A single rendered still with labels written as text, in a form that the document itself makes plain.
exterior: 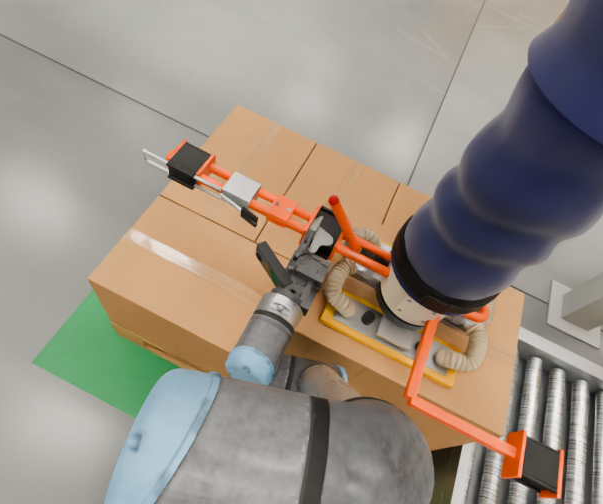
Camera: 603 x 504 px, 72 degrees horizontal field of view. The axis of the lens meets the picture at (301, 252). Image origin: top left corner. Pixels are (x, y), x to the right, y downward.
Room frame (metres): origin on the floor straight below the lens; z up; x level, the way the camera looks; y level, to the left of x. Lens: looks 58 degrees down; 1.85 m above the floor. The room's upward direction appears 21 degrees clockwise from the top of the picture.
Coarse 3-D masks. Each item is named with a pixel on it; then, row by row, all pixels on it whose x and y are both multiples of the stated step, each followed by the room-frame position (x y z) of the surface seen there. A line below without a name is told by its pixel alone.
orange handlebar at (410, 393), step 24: (216, 168) 0.61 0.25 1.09; (264, 192) 0.59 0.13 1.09; (288, 216) 0.55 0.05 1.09; (360, 240) 0.56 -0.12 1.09; (480, 312) 0.50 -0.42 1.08; (432, 336) 0.40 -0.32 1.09; (408, 384) 0.29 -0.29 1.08; (432, 408) 0.26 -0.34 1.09; (480, 432) 0.25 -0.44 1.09; (504, 456) 0.23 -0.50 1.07
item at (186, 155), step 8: (184, 144) 0.63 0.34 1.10; (176, 152) 0.60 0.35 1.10; (184, 152) 0.61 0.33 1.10; (192, 152) 0.61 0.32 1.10; (200, 152) 0.62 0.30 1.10; (168, 160) 0.57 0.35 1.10; (176, 160) 0.58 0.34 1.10; (184, 160) 0.58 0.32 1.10; (192, 160) 0.59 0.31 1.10; (200, 160) 0.60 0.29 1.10; (208, 160) 0.61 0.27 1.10; (192, 168) 0.57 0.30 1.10; (200, 168) 0.58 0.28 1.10; (208, 168) 0.60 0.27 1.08; (200, 176) 0.57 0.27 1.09; (208, 176) 0.60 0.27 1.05; (200, 184) 0.57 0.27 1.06
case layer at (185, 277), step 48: (240, 144) 1.20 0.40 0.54; (288, 144) 1.30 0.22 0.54; (192, 192) 0.89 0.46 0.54; (288, 192) 1.06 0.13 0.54; (336, 192) 1.15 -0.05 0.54; (384, 192) 1.24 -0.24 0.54; (144, 240) 0.63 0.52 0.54; (192, 240) 0.70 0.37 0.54; (240, 240) 0.77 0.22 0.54; (288, 240) 0.84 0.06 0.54; (96, 288) 0.43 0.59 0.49; (144, 288) 0.47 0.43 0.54; (192, 288) 0.53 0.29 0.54; (240, 288) 0.59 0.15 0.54; (144, 336) 0.41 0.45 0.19; (192, 336) 0.39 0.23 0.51
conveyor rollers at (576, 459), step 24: (528, 360) 0.74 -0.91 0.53; (528, 384) 0.65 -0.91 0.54; (552, 384) 0.68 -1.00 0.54; (576, 384) 0.72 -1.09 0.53; (528, 408) 0.56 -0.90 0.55; (552, 408) 0.59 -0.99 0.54; (576, 408) 0.63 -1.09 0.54; (600, 408) 0.66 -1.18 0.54; (504, 432) 0.45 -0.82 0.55; (528, 432) 0.48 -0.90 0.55; (552, 432) 0.51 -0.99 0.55; (576, 432) 0.54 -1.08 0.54; (600, 432) 0.58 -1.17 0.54; (576, 456) 0.47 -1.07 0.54; (600, 456) 0.50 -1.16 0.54; (576, 480) 0.39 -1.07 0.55; (600, 480) 0.42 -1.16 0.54
